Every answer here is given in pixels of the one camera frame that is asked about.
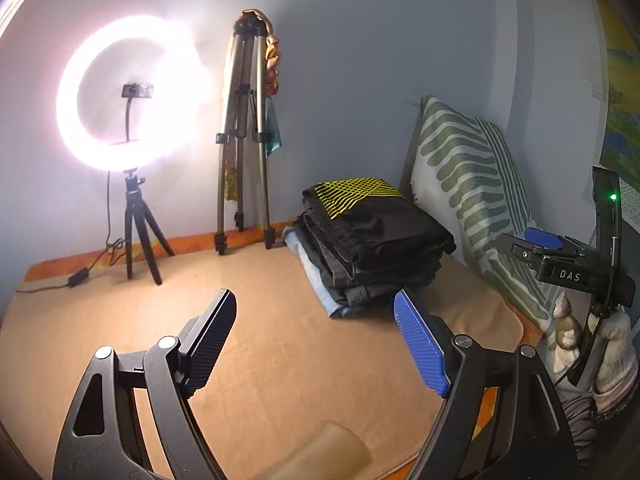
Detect black cable with inline switch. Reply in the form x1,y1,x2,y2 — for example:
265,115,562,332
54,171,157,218
15,170,131,293

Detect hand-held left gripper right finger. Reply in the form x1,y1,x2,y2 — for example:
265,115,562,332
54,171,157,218
393,289,576,480

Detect grey checked folded pants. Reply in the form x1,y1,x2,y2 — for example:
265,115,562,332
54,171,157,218
295,210,351,286

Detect black gooseneck phone clamp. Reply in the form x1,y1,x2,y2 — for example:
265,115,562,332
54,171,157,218
120,82,153,143

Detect wall poster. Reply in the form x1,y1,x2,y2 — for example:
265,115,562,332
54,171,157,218
592,0,640,241

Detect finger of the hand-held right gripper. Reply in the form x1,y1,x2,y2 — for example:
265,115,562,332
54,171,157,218
524,227,565,251

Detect dark folded pants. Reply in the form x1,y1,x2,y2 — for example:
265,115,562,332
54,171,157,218
320,260,451,307

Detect white ring light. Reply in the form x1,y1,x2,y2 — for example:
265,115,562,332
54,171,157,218
55,14,206,173

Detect beige rounded object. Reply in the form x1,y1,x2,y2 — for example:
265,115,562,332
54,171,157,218
257,421,373,480

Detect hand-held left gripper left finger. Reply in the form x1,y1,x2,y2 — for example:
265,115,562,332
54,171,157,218
52,289,237,480

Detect tall metal tripod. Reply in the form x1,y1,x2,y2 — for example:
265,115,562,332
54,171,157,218
214,10,277,257

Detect green striped white pillow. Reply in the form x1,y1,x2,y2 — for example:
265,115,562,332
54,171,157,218
409,94,566,346

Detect beige blanket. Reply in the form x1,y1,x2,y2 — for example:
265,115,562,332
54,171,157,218
0,240,526,480

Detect person's right hand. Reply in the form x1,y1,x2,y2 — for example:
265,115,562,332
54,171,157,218
552,292,640,397

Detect small black tripod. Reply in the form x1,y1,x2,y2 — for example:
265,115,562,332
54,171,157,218
120,169,176,286

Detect black pants with yellow pattern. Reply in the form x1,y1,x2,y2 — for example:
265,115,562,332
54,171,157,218
300,177,457,291

